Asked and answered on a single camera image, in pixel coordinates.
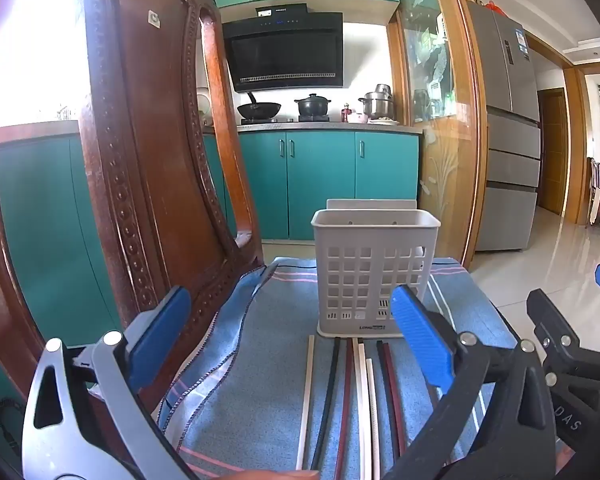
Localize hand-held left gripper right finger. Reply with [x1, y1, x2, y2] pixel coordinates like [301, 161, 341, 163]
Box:
[382, 285, 558, 480]

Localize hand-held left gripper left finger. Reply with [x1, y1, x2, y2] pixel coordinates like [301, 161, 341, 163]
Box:
[22, 286, 199, 480]

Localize dark red chopstick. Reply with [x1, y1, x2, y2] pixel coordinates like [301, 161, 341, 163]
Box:
[384, 341, 408, 454]
[336, 338, 355, 472]

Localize white plastic utensil basket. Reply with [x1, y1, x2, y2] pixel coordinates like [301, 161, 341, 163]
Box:
[311, 199, 442, 338]

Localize person's left hand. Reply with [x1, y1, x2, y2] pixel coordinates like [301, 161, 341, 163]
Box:
[215, 469, 321, 480]

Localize blue striped cloth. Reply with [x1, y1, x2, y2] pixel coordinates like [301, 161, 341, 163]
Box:
[157, 256, 531, 480]

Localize brown wooden door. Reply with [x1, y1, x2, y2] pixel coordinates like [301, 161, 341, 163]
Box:
[537, 87, 570, 216]

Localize silver refrigerator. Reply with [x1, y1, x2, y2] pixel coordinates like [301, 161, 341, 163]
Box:
[467, 0, 541, 252]

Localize carved wooden chair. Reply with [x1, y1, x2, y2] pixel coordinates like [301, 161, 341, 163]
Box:
[0, 0, 266, 461]

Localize teal base cabinets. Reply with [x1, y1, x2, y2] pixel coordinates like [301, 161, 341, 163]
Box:
[0, 130, 422, 351]

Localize stainless steel pot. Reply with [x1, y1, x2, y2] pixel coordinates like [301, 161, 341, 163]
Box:
[358, 84, 396, 120]

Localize black wok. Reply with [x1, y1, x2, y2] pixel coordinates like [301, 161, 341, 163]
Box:
[237, 91, 282, 121]

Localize black gas stove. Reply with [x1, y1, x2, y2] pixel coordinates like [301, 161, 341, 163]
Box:
[240, 115, 331, 125]

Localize wood-framed glass sliding door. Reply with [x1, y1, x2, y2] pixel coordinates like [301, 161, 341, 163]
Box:
[387, 0, 488, 271]

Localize black cooking pot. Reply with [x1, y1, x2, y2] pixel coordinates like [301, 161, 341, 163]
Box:
[294, 93, 331, 117]

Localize black range hood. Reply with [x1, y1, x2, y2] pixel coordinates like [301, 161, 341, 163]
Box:
[222, 3, 344, 93]

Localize black cable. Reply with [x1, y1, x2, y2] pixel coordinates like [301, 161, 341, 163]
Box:
[0, 398, 26, 456]

